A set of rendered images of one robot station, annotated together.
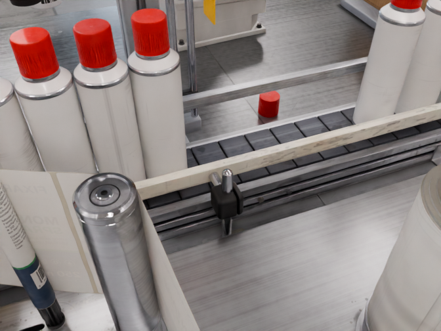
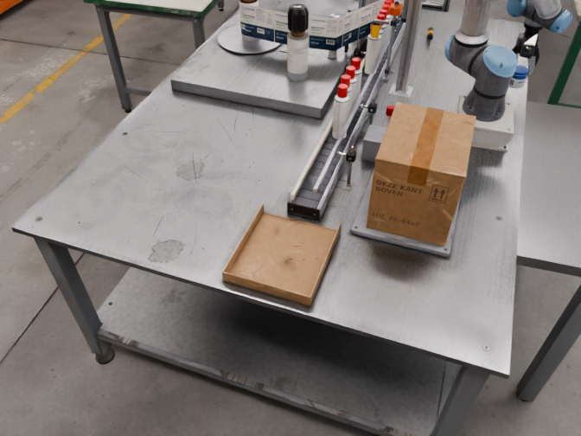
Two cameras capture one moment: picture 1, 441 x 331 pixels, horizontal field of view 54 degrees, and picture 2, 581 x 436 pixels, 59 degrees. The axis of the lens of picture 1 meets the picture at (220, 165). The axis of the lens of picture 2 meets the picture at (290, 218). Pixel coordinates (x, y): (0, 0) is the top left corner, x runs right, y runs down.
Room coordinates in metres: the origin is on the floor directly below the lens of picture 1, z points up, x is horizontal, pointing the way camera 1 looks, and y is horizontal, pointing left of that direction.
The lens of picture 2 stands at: (1.45, -1.67, 1.98)
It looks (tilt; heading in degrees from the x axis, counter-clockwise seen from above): 44 degrees down; 131
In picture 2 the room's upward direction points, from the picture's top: straight up
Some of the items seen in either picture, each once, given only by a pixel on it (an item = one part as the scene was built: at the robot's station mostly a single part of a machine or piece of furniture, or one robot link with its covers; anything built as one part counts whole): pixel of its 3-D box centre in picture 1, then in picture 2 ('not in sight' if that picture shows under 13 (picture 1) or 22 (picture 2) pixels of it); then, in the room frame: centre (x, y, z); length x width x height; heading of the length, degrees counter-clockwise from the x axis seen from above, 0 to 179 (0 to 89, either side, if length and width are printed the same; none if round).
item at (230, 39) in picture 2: not in sight; (251, 38); (-0.22, -0.05, 0.89); 0.31 x 0.31 x 0.01
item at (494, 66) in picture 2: not in sight; (494, 68); (0.90, 0.04, 1.09); 0.13 x 0.12 x 0.14; 162
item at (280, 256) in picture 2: not in sight; (284, 250); (0.77, -0.92, 0.85); 0.30 x 0.26 x 0.04; 111
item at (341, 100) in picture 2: not in sight; (341, 112); (0.57, -0.39, 0.98); 0.05 x 0.05 x 0.20
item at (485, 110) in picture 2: not in sight; (486, 98); (0.90, 0.04, 0.97); 0.15 x 0.15 x 0.10
